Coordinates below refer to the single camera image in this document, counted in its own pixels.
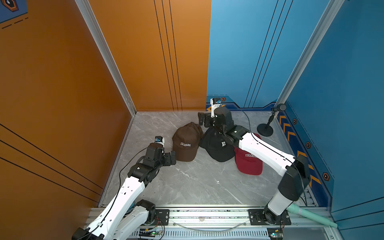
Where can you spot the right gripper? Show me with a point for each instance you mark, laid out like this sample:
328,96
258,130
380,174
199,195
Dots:
207,118

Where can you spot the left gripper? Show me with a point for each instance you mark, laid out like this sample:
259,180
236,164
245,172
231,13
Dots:
173,157

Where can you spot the brown Colorado cap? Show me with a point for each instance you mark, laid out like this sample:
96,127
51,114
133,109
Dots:
186,141

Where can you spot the black R cap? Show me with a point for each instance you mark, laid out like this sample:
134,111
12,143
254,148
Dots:
216,146

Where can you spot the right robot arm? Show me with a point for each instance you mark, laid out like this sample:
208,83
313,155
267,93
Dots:
294,171

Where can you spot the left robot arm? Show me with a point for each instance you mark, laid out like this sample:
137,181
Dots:
114,223

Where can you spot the black microphone stand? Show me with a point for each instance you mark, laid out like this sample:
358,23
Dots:
265,129

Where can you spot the left circuit board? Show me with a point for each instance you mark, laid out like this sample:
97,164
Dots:
148,234

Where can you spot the circuit board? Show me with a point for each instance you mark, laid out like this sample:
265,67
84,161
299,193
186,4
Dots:
275,234
148,234

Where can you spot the right circuit board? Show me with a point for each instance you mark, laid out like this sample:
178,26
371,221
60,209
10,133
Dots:
275,234

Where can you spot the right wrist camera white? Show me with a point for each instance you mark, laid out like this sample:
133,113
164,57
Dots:
215,103

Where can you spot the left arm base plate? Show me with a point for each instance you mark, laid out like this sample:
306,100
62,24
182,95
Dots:
161,216

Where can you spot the aluminium front rail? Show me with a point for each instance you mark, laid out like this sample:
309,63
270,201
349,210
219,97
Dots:
223,222

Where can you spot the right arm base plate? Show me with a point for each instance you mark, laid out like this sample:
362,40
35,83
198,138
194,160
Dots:
262,217

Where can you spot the green foam handle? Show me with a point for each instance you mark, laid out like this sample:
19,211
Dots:
294,209

